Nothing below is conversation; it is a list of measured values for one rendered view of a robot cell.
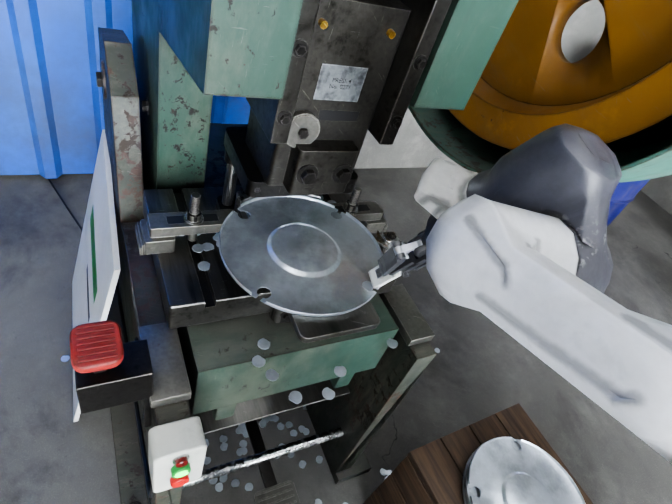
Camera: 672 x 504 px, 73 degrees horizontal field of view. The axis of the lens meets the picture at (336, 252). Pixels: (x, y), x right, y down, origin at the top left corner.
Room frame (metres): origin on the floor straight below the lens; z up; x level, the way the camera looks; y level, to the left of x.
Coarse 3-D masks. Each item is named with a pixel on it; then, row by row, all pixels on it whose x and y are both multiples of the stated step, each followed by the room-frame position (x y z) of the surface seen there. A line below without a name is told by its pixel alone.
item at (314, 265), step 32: (224, 224) 0.57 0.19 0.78; (256, 224) 0.60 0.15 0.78; (288, 224) 0.63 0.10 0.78; (320, 224) 0.66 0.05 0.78; (352, 224) 0.70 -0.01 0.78; (224, 256) 0.50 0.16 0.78; (256, 256) 0.53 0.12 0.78; (288, 256) 0.55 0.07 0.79; (320, 256) 0.58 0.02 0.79; (352, 256) 0.61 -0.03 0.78; (256, 288) 0.46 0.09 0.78; (288, 288) 0.49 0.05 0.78; (320, 288) 0.51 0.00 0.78; (352, 288) 0.54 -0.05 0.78
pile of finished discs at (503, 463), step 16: (480, 448) 0.60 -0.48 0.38; (496, 448) 0.62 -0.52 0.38; (512, 448) 0.63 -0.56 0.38; (528, 448) 0.65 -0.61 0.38; (480, 464) 0.56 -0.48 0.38; (496, 464) 0.58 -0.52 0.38; (512, 464) 0.59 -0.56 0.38; (528, 464) 0.61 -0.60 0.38; (544, 464) 0.62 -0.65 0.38; (464, 480) 0.52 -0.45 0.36; (480, 480) 0.53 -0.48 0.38; (496, 480) 0.54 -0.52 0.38; (512, 480) 0.55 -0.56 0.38; (528, 480) 0.56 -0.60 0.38; (544, 480) 0.58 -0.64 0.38; (560, 480) 0.60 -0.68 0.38; (464, 496) 0.49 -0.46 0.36; (480, 496) 0.49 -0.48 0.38; (496, 496) 0.50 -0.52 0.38; (512, 496) 0.51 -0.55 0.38; (528, 496) 0.53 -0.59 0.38; (544, 496) 0.54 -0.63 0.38; (560, 496) 0.56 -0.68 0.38; (576, 496) 0.57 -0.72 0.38
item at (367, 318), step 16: (368, 304) 0.52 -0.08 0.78; (272, 320) 0.52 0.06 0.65; (288, 320) 0.53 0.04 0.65; (304, 320) 0.44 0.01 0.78; (320, 320) 0.45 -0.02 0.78; (336, 320) 0.46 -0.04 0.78; (352, 320) 0.47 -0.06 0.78; (368, 320) 0.49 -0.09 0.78; (304, 336) 0.41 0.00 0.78; (320, 336) 0.42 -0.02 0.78; (336, 336) 0.44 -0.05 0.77
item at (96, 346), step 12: (84, 324) 0.32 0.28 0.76; (96, 324) 0.32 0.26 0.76; (108, 324) 0.33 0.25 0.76; (72, 336) 0.29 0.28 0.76; (84, 336) 0.30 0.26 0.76; (96, 336) 0.31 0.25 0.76; (108, 336) 0.31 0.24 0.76; (120, 336) 0.32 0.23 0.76; (72, 348) 0.28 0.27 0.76; (84, 348) 0.28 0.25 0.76; (96, 348) 0.29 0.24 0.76; (108, 348) 0.30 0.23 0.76; (120, 348) 0.30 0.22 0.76; (72, 360) 0.26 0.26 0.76; (84, 360) 0.27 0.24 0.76; (96, 360) 0.28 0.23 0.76; (108, 360) 0.28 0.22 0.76; (120, 360) 0.29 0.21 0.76; (84, 372) 0.26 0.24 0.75
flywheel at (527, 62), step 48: (528, 0) 0.92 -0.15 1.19; (576, 0) 0.86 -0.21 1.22; (624, 0) 0.79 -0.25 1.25; (528, 48) 0.88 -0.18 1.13; (624, 48) 0.76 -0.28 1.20; (480, 96) 0.87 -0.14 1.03; (528, 96) 0.84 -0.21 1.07; (576, 96) 0.77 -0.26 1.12; (624, 96) 0.69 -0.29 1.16; (624, 144) 0.70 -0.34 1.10
